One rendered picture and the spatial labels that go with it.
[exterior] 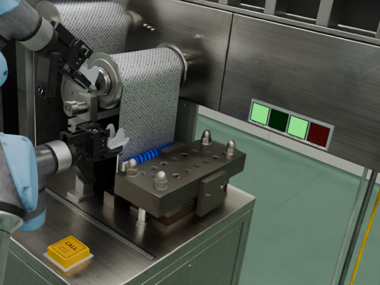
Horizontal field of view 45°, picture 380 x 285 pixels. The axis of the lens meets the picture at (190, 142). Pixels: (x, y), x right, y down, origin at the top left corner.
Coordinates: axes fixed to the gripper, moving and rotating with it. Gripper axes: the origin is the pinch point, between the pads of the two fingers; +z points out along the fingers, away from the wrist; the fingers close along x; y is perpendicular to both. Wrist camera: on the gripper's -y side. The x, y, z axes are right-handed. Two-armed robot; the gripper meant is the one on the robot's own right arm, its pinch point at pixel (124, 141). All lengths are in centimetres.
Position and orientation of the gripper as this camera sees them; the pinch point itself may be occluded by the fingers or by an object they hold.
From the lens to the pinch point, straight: 127.4
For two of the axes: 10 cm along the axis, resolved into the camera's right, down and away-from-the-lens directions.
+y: 1.2, -9.1, -4.1
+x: -7.7, -3.4, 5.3
